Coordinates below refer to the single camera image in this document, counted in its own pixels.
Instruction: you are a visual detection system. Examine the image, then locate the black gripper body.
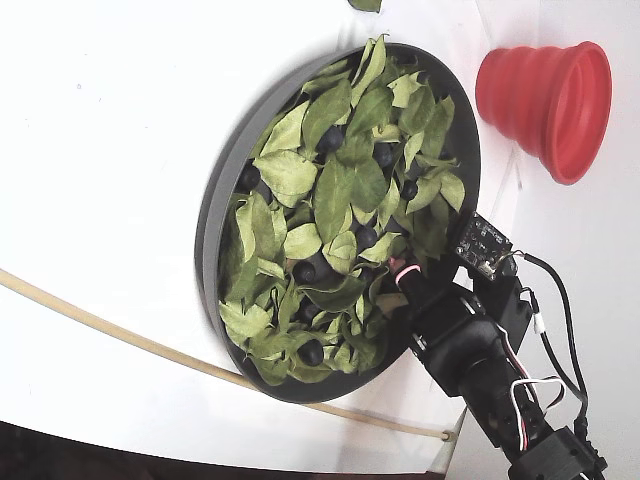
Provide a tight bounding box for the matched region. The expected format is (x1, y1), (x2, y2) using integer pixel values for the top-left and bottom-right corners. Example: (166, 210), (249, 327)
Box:
(407, 277), (511, 396)

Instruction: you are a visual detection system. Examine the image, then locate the dark gray round bowl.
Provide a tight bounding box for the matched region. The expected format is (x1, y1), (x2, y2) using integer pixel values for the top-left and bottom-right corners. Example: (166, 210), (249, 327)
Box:
(193, 42), (482, 404)

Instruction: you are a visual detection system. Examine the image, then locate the red collapsible silicone cup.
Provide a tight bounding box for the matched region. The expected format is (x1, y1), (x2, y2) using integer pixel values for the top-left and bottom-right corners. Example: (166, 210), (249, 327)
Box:
(474, 40), (613, 186)

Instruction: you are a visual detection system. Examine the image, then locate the beige wooden stick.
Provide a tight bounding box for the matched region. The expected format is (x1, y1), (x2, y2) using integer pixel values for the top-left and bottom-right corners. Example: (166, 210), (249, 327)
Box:
(0, 268), (457, 444)

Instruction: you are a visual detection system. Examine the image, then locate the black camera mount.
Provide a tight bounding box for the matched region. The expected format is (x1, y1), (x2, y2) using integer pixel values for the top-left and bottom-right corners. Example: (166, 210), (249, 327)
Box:
(469, 264), (534, 351)

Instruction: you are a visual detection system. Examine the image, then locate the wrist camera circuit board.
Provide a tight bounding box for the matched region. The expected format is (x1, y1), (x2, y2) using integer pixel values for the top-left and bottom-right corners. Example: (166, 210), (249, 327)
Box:
(452, 212), (517, 281)

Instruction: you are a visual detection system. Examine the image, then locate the thin cable white connector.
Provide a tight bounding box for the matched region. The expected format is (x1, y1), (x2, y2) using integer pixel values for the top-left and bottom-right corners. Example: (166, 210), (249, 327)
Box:
(522, 287), (584, 401)

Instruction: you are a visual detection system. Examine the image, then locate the white red servo wire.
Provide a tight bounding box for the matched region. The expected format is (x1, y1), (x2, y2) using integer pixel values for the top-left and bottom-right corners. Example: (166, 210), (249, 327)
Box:
(509, 377), (567, 451)

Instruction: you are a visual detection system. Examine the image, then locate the thick black cable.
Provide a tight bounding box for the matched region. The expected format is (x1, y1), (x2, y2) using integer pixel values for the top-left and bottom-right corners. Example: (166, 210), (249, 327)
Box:
(499, 249), (591, 446)

